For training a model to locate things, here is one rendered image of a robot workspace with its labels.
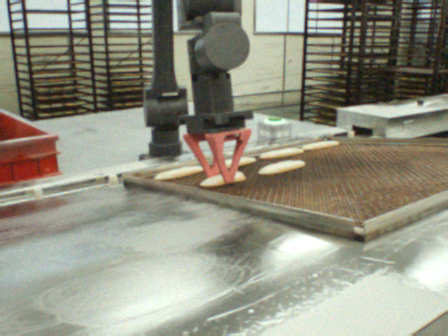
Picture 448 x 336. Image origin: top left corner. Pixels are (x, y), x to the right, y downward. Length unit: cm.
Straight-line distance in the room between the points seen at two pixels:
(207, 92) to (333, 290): 39
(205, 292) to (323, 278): 8
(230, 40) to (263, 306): 35
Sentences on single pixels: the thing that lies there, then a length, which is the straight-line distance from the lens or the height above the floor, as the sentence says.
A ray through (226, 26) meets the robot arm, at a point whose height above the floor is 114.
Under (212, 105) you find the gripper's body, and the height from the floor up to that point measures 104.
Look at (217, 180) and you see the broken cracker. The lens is 62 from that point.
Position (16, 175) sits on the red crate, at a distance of 102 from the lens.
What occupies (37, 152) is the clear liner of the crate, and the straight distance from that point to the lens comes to 101.
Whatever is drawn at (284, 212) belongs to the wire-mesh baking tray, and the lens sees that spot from 43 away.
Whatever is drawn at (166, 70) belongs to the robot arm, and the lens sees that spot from 105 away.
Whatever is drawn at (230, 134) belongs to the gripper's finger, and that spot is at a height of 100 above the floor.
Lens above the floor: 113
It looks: 17 degrees down
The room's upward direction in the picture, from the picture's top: straight up
